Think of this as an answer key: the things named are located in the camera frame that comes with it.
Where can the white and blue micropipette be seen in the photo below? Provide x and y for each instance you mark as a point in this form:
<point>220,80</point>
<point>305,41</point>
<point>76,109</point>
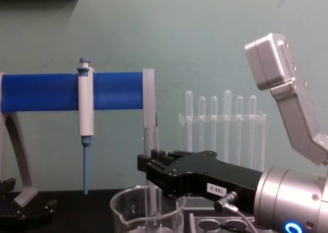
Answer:
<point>85,110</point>

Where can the grey tube rack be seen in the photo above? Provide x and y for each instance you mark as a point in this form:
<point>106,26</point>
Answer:
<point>197,217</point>

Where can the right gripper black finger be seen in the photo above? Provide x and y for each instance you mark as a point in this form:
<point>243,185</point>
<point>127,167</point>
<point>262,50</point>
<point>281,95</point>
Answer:
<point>164,178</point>
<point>176,156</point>

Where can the glass beaker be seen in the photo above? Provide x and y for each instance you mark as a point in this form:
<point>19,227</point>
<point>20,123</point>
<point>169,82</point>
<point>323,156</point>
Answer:
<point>166,217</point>

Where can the clear acrylic pipette rack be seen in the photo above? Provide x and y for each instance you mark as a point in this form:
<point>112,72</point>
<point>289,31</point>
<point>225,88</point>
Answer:
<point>258,117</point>

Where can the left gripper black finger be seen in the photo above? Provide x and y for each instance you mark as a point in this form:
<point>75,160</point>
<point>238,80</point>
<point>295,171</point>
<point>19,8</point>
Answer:
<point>38,211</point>
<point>7,185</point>

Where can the black table cloth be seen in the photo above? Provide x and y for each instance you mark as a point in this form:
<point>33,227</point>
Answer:
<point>77,215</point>

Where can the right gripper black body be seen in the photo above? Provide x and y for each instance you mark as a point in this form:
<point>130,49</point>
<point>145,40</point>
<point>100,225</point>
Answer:
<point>230,176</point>

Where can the blue and grey pipette stand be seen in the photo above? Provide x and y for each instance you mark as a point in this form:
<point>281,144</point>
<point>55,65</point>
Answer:
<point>46,92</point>

